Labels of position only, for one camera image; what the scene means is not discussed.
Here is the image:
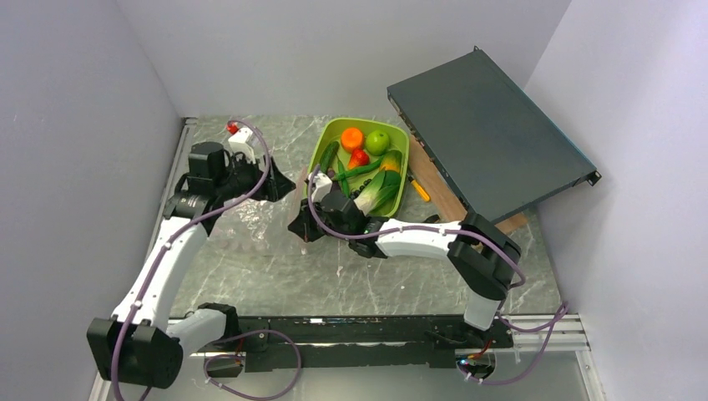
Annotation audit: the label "orange toy fruit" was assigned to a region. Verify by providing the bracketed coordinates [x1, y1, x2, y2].
[340, 127, 365, 154]

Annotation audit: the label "dark rack server chassis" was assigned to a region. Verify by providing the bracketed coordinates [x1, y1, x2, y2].
[387, 48, 602, 223]

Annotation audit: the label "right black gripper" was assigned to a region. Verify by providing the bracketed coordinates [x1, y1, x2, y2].
[289, 195, 352, 242]

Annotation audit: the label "brown wooden board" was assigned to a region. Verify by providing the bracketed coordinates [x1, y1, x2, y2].
[407, 141, 529, 236]

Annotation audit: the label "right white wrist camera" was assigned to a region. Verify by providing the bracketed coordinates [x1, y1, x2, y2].
[311, 172, 333, 203]

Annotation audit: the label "yellow green toy mango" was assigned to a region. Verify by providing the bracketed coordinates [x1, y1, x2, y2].
[378, 150, 403, 174]

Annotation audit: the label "clear zip top bag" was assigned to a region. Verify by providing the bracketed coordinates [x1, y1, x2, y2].
[210, 170, 307, 256]

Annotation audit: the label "black toy grapes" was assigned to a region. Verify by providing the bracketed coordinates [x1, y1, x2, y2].
[350, 180, 371, 197]

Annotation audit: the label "white green toy leek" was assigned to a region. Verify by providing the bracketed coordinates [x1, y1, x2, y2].
[354, 170, 402, 215]

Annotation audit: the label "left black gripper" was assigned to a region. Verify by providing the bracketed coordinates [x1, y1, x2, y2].
[215, 150, 296, 202]

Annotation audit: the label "green toy cucumber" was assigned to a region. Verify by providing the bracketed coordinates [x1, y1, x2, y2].
[319, 140, 340, 172]

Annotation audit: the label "green toy apple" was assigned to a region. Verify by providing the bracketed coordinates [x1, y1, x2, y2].
[364, 129, 390, 156]

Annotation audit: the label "yellow handled screwdriver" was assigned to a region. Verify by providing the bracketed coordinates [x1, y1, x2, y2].
[407, 175, 431, 202]

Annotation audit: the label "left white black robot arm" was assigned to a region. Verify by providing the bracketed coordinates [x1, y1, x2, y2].
[87, 141, 296, 389]

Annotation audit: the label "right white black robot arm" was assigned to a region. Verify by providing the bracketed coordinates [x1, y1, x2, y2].
[287, 190, 525, 347]

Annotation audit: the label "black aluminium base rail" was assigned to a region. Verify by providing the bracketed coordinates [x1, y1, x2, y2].
[165, 314, 590, 383]

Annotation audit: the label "red toy pepper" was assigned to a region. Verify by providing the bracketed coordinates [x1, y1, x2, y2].
[347, 148, 370, 170]

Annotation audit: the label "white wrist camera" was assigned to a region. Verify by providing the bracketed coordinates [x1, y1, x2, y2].
[225, 120, 256, 163]
[311, 172, 333, 203]

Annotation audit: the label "green plastic tray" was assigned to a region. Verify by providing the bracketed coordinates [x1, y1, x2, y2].
[307, 118, 410, 217]

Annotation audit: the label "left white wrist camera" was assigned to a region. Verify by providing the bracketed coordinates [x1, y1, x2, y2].
[225, 120, 256, 163]

